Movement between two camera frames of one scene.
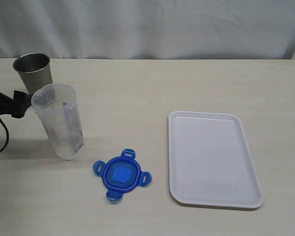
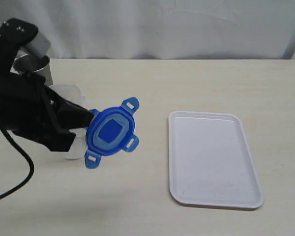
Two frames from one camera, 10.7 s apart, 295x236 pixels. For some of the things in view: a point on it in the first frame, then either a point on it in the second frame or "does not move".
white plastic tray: (211, 161) does not move
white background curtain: (148, 29) does not move
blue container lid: (121, 174) → (112, 130)
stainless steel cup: (34, 69) does not move
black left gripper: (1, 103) → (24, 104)
